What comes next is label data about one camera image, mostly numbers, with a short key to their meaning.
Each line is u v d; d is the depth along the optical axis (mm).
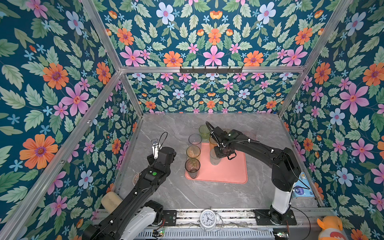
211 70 930
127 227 493
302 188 775
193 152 897
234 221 734
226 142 616
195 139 891
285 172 472
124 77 958
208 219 705
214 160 857
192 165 786
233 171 913
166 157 578
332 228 677
